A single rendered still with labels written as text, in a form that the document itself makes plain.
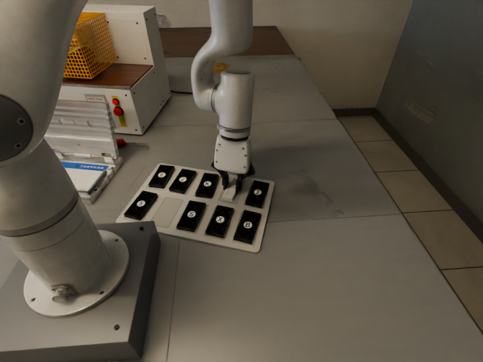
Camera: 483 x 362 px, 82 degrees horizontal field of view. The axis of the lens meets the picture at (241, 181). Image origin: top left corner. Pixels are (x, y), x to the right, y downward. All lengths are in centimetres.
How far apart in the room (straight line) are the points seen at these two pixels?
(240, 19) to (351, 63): 247
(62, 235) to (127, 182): 47
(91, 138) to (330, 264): 82
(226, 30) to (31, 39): 36
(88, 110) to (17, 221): 58
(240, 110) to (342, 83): 245
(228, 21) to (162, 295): 59
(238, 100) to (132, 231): 39
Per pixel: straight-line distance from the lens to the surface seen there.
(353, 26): 294
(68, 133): 109
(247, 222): 74
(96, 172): 101
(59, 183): 49
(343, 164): 101
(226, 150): 75
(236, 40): 63
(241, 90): 68
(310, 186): 90
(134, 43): 127
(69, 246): 53
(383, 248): 81
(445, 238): 228
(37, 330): 64
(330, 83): 305
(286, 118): 123
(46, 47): 40
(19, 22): 39
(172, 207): 82
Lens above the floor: 150
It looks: 42 degrees down
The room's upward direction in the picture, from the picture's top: straight up
